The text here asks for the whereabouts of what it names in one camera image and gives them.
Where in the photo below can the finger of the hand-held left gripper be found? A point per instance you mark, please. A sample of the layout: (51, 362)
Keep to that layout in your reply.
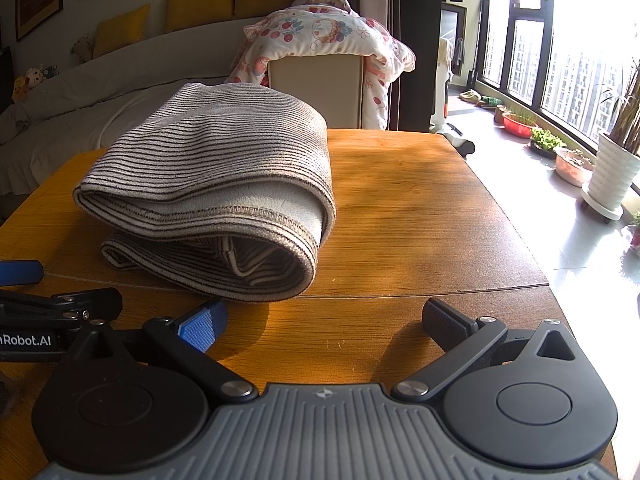
(55, 307)
(20, 272)

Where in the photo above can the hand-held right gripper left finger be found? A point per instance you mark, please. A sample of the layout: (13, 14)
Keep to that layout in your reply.
(202, 325)

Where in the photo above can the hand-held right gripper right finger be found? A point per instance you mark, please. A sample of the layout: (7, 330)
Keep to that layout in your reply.
(447, 322)

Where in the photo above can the striped brown sweater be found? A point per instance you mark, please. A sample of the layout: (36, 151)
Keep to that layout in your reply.
(215, 160)

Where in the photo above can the colourful plush toy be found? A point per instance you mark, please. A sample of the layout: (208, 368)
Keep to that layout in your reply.
(32, 82)

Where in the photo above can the white wheeled pot stand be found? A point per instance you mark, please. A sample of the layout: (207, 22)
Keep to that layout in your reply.
(600, 207)

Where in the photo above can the white sofa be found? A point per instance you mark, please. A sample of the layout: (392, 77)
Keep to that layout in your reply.
(100, 95)

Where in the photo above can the pink basin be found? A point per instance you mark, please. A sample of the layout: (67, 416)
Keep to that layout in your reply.
(572, 167)

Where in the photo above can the tray of green sprouts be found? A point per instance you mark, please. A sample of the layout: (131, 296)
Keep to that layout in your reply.
(546, 142)

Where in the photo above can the small potted plant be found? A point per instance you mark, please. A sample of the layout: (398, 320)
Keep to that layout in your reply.
(635, 230)

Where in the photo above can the red basin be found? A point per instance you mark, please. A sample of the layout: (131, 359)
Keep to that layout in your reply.
(520, 126)

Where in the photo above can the white ribbed plant pot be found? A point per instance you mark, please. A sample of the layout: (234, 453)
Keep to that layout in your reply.
(615, 170)

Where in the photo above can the pair of slippers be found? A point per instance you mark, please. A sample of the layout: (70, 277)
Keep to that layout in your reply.
(475, 97)

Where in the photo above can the beige plush bear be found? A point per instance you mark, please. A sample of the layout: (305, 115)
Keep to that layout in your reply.
(82, 49)

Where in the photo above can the white upright appliance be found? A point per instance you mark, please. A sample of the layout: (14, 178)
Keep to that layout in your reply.
(440, 90)

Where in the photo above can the tall green palm plant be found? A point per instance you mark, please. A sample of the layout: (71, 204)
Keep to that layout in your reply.
(627, 115)

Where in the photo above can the floral pink blanket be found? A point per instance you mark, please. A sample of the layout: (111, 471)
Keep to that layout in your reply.
(320, 30)

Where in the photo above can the black window frame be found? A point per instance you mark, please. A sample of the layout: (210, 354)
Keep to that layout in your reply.
(545, 60)

